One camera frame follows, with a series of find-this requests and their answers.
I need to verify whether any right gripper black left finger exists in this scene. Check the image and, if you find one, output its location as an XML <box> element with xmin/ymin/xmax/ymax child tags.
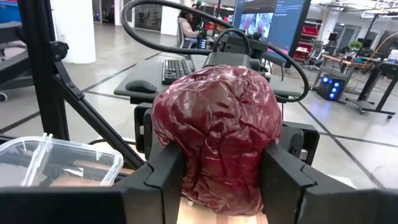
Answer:
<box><xmin>0</xmin><ymin>136</ymin><xmax>187</xmax><ymax>224</ymax></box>

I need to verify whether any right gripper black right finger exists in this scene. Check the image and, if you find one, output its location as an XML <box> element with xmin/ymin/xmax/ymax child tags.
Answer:
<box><xmin>259</xmin><ymin>142</ymin><xmax>398</xmax><ymax>224</ymax></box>

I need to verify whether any dark red crinkled cabbage toy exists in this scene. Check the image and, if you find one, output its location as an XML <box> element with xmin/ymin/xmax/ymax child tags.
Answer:
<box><xmin>151</xmin><ymin>64</ymin><xmax>283</xmax><ymax>217</ymax></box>

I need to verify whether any computer tower with blue lights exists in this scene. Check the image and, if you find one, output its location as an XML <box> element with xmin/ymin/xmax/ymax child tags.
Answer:
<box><xmin>317</xmin><ymin>73</ymin><xmax>345</xmax><ymax>101</ymax></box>

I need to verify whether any wooden desk with black legs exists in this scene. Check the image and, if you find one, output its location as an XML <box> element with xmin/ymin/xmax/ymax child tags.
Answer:
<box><xmin>322</xmin><ymin>53</ymin><xmax>398</xmax><ymax>120</ymax></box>

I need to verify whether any green potted plant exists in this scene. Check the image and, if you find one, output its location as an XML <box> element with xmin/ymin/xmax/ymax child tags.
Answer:
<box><xmin>348</xmin><ymin>40</ymin><xmax>364</xmax><ymax>53</ymax></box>

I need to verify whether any red storage shelf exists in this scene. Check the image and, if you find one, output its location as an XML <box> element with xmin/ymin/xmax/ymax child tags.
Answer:
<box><xmin>294</xmin><ymin>21</ymin><xmax>323</xmax><ymax>62</ymax></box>

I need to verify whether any black computer mouse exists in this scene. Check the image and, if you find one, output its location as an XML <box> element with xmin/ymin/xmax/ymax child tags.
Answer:
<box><xmin>125</xmin><ymin>79</ymin><xmax>158</xmax><ymax>94</ymax></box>

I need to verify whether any large computer monitor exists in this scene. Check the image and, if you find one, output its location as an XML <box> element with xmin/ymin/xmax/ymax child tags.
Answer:
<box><xmin>232</xmin><ymin>0</ymin><xmax>312</xmax><ymax>68</ymax></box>

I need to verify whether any black computer desk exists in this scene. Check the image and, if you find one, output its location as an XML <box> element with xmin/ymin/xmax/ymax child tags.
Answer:
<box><xmin>113</xmin><ymin>58</ymin><xmax>304</xmax><ymax>105</ymax></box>

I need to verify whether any black keyboard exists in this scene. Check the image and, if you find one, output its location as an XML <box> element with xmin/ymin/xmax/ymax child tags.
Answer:
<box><xmin>161</xmin><ymin>58</ymin><xmax>196</xmax><ymax>85</ymax></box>

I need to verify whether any clear plastic container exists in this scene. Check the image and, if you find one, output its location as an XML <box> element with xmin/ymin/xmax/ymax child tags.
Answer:
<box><xmin>0</xmin><ymin>133</ymin><xmax>124</xmax><ymax>187</ymax></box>

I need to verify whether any grey office chair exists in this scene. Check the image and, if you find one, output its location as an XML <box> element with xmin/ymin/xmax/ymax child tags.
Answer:
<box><xmin>176</xmin><ymin>18</ymin><xmax>200</xmax><ymax>50</ymax></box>

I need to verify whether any person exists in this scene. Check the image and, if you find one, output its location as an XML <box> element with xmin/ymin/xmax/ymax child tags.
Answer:
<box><xmin>177</xmin><ymin>9</ymin><xmax>208</xmax><ymax>49</ymax></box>

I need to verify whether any white square pillar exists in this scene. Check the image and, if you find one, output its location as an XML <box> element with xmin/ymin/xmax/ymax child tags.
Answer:
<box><xmin>160</xmin><ymin>0</ymin><xmax>182</xmax><ymax>37</ymax></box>
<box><xmin>50</xmin><ymin>0</ymin><xmax>97</xmax><ymax>65</ymax></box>

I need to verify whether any black wheeled stand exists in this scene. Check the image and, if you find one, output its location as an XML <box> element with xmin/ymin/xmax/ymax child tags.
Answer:
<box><xmin>0</xmin><ymin>21</ymin><xmax>35</xmax><ymax>103</ymax></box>

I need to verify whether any blue bin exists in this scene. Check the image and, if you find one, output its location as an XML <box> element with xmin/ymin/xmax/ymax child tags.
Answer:
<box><xmin>0</xmin><ymin>0</ymin><xmax>21</xmax><ymax>24</ymax></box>

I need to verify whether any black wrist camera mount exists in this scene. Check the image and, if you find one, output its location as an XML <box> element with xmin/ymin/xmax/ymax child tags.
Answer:
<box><xmin>217</xmin><ymin>33</ymin><xmax>269</xmax><ymax>54</ymax></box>

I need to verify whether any black aluminium rig frame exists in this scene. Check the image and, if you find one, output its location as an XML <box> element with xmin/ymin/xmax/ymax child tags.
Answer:
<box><xmin>17</xmin><ymin>0</ymin><xmax>146</xmax><ymax>171</ymax></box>

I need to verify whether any thick black cable loop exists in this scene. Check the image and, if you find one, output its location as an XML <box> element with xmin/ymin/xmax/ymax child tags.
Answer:
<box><xmin>120</xmin><ymin>0</ymin><xmax>310</xmax><ymax>103</ymax></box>

